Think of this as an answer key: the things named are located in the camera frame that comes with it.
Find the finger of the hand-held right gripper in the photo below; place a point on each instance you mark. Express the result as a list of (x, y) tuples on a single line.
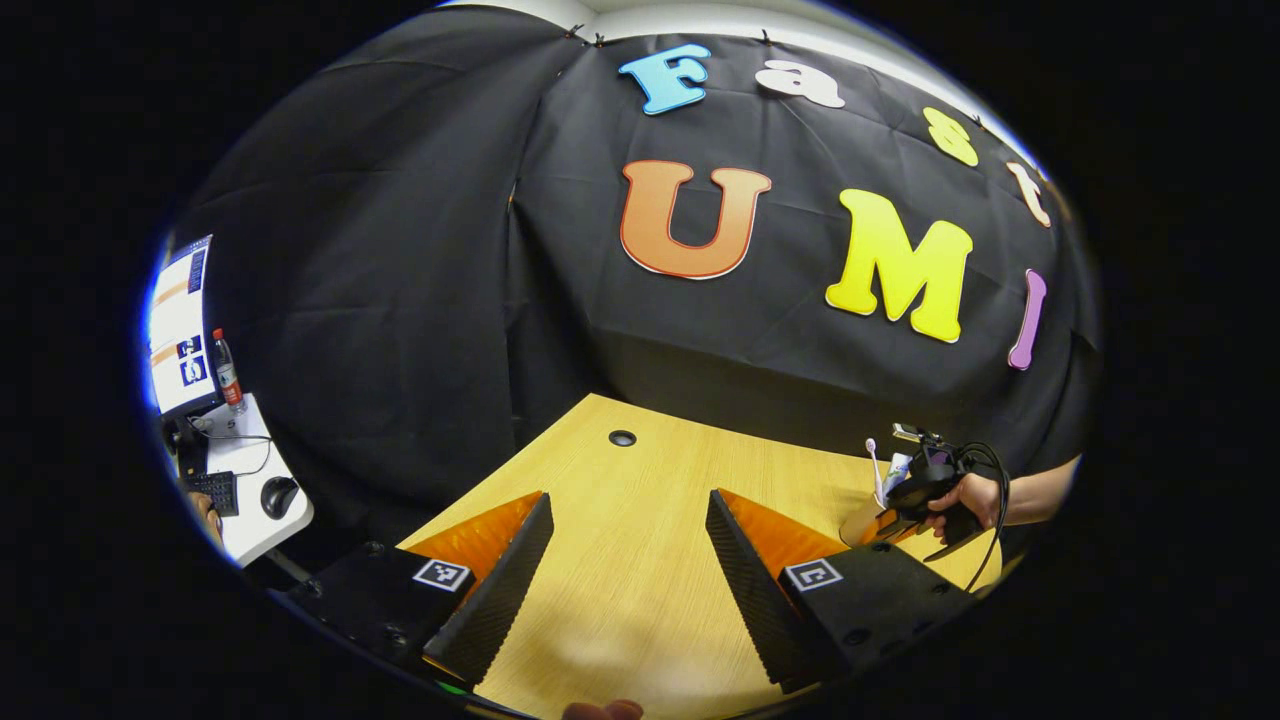
[(890, 528)]

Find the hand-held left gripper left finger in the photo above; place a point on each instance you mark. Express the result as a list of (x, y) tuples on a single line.
[(505, 590)]

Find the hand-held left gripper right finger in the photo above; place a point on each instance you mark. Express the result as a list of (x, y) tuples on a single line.
[(755, 600)]

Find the beige cup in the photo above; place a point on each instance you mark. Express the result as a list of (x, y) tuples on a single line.
[(858, 525)]

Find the white toothpaste tube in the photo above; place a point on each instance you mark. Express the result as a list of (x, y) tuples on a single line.
[(897, 470)]

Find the pink toothbrush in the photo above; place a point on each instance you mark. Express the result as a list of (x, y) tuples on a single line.
[(876, 475)]

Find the wooden desktop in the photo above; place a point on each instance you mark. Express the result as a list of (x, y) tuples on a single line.
[(640, 520)]

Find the black desk grommet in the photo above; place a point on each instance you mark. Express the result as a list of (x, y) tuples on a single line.
[(622, 438)]

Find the black computer mouse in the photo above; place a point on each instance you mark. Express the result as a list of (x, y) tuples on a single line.
[(280, 497)]

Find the white side table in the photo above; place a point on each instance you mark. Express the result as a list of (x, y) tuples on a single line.
[(250, 540)]

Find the black keyboard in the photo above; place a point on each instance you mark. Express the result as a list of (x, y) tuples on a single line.
[(215, 492)]

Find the plastic bottle red cap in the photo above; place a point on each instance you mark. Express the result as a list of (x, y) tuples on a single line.
[(228, 375)]

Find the black backdrop cloth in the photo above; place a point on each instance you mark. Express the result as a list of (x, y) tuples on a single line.
[(400, 250)]

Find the computer monitor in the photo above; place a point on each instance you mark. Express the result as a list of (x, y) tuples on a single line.
[(180, 310)]

